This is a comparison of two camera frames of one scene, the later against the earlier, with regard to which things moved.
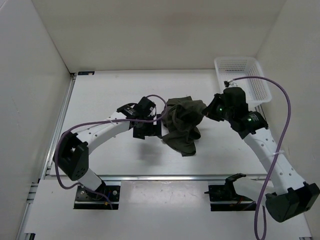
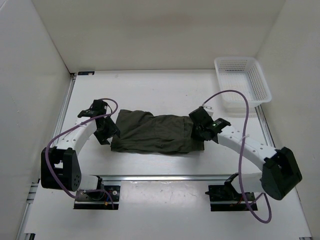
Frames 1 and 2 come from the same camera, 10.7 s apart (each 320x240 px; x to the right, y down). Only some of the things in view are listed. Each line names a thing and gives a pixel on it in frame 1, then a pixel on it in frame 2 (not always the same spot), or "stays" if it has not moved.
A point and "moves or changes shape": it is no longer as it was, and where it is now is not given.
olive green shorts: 179,126 moves or changes shape
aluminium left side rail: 51,156 stays
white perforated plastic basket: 256,90 stays
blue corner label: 86,73 stays
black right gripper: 209,111 → 195,136
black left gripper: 153,130 → 113,130
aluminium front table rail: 161,178 stays
